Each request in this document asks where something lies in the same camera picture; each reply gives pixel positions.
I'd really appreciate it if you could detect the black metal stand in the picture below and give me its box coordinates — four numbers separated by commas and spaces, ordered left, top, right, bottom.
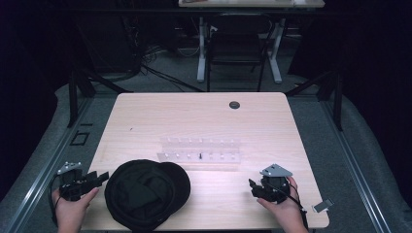
66, 66, 134, 128
285, 69, 344, 132

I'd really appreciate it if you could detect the person's left hand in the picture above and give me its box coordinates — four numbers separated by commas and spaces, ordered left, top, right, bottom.
51, 186, 100, 233

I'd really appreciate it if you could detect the person's right hand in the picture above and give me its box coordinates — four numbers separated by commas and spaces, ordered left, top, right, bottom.
257, 175, 309, 233

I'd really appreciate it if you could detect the clear acrylic rack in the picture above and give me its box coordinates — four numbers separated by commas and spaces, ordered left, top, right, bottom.
156, 137, 243, 165

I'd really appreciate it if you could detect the black chair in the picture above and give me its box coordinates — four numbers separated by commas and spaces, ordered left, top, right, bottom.
205, 13, 277, 93

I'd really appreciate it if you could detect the bundle of floor cables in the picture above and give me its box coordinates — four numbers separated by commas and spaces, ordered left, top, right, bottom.
122, 16, 205, 93

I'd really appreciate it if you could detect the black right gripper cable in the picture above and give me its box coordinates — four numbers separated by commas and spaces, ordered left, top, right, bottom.
275, 183, 309, 231

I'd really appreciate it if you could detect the black cap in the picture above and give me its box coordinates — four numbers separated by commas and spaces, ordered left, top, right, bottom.
104, 158, 191, 233

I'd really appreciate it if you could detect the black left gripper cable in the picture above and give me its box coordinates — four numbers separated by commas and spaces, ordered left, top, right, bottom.
48, 174, 63, 227

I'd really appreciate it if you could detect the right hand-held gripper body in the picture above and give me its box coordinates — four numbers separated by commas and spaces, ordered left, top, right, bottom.
258, 163, 293, 205

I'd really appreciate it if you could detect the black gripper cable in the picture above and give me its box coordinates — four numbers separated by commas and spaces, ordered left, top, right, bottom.
275, 183, 309, 231
48, 174, 63, 227

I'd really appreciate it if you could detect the aluminium floor rail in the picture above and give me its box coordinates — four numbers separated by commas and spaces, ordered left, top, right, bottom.
1, 96, 95, 233
319, 98, 395, 233

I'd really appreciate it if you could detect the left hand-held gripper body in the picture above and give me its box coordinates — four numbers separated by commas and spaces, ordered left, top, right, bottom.
56, 161, 95, 202

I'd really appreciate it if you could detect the small grey metal bracket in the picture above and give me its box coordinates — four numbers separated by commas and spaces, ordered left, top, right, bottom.
312, 197, 334, 214

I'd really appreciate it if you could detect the white-legged desk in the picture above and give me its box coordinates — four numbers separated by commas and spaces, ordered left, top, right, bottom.
178, 0, 326, 84

